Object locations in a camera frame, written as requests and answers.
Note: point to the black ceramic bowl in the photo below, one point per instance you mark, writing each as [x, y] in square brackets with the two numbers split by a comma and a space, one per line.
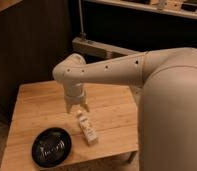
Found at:
[51, 147]

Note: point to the small white labelled bottle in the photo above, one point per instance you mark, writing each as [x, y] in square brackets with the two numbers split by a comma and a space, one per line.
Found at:
[87, 128]

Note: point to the light wooden table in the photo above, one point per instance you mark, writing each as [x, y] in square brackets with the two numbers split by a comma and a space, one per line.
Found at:
[39, 106]

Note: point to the grey metal beam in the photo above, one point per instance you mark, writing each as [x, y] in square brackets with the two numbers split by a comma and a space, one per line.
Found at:
[86, 47]

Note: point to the vertical metal pole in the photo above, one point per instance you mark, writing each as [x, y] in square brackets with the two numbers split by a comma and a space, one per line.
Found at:
[82, 32]

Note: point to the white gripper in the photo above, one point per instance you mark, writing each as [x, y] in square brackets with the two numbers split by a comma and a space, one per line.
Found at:
[75, 99]

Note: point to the wooden shelf with items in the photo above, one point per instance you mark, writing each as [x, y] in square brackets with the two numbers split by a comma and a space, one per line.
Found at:
[168, 7]

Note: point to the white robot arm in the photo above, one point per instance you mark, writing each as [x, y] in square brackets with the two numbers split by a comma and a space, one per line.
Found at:
[167, 111]

